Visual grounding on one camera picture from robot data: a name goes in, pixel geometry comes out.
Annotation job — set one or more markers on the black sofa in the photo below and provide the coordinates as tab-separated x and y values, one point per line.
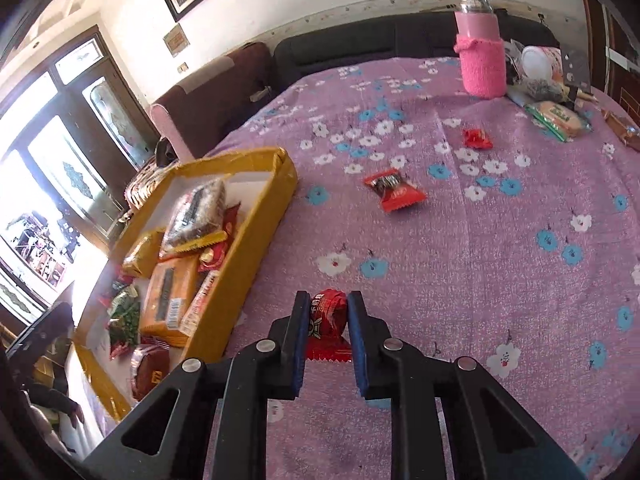
375	42

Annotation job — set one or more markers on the small red candy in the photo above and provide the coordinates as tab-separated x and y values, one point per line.
477	138

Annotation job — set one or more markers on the red printed candy packet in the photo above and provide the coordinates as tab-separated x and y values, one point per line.
326	310

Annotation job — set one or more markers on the patterned cushion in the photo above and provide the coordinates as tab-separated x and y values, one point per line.
145	185

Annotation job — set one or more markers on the pink sleeved bottle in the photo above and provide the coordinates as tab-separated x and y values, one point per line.
480	60

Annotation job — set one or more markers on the green white cracker packet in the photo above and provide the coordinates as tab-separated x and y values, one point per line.
557	120

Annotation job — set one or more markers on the brown seeded bar packet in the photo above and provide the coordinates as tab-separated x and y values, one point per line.
195	215

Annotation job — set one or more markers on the wooden cabinet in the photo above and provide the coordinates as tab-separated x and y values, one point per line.
620	50

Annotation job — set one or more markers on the brown armchair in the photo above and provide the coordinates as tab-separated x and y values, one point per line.
215	100

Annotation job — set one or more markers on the wall plaque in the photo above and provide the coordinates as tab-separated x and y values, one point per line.
176	40

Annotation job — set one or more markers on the green white snack packet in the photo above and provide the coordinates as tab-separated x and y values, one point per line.
125	317

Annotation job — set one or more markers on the white lidded tub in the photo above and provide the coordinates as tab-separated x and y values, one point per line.
537	62

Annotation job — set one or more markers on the red gold candy packet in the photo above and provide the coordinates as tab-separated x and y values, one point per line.
217	240

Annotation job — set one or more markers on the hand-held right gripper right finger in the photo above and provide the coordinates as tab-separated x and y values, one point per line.
357	345

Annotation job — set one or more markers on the small yellow snack packet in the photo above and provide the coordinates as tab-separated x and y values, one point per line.
145	255

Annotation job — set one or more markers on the long orange snack bar packet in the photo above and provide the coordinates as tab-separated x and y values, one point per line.
200	305

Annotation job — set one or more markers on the grey shiny packet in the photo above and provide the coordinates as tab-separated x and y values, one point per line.
575	70

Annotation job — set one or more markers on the dark red shiny snack packet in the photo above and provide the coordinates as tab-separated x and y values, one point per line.
150	372

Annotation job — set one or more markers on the purple floral tablecloth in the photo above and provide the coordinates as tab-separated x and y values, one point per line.
475	260

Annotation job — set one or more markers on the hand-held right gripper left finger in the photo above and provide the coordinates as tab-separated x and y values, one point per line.
300	345

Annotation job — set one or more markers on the yellow cardboard box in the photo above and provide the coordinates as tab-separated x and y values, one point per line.
260	220

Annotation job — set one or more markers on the dark seed bag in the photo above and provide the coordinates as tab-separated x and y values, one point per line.
542	90

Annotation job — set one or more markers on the brown snack packet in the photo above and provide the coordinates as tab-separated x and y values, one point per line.
625	130

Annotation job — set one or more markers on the red brown candy packet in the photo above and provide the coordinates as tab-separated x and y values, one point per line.
395	190

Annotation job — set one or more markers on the large orange snack packet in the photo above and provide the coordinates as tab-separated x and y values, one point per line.
167	290

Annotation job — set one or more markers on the wooden glass door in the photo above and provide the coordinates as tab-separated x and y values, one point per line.
75	110

